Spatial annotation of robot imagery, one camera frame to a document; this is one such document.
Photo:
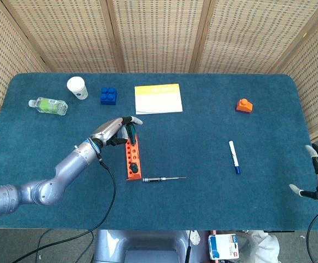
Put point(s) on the white marker blue cap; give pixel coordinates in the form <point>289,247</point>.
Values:
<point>233,156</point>

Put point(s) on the orange tool rack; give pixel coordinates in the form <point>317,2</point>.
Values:
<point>135,153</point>

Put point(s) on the clear bottle green label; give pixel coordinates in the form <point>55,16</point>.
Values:
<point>49,106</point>

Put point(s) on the black metal screwdriver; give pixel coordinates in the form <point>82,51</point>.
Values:
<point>150,180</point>

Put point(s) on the orange purple toy block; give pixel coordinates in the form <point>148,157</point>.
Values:
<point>244,105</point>

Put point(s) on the woven folding screen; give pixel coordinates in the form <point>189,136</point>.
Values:
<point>159,35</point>

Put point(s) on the white perforated plate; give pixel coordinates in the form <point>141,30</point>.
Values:
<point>195,237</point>

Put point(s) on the blue toy brick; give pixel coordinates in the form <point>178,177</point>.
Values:
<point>108,96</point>

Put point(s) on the white paper cup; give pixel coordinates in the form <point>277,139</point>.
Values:
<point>76,86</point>

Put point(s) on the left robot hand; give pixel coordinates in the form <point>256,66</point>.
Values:
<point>107,131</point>

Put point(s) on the yellow white notepad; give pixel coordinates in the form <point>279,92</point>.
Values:
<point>159,100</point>

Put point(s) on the green black striped screwdriver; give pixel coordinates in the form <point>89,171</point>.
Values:
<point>134,166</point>

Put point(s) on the blue table cloth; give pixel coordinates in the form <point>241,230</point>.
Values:
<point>189,202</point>

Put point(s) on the white cloth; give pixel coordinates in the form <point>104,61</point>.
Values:
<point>260,246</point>

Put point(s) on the grey robot torso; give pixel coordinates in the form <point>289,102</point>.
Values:
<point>150,246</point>

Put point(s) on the blue white box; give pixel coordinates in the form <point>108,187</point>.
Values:
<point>223,246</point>

